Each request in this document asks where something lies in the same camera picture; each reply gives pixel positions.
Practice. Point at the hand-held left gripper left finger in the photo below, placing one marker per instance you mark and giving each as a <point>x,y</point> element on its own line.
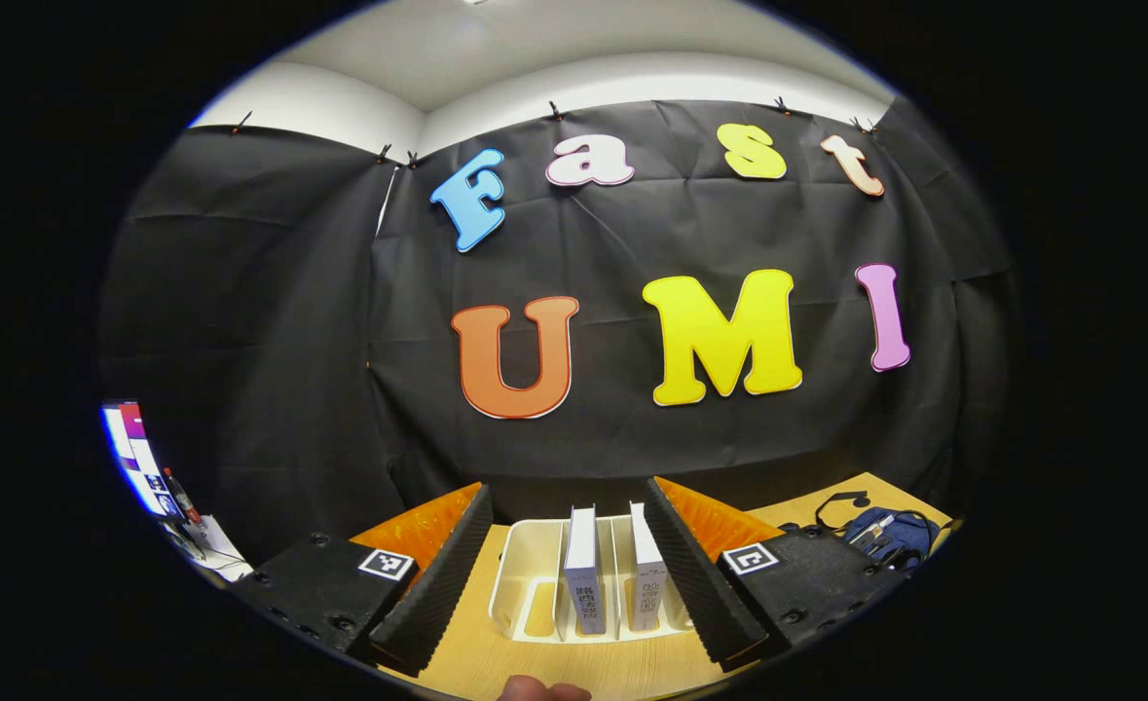
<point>437,589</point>

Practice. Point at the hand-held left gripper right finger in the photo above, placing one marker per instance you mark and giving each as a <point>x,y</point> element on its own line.
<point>695,584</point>

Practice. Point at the white cover book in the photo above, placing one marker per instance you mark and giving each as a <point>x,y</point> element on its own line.
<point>648,574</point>

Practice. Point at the white plastic bookshelf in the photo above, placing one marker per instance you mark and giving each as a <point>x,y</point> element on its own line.
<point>530,584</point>

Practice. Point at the navy blue schoolbag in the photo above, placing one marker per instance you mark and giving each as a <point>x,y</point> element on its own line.
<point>890,535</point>

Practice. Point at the red capped bottle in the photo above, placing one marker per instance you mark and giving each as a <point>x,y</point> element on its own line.
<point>182,497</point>

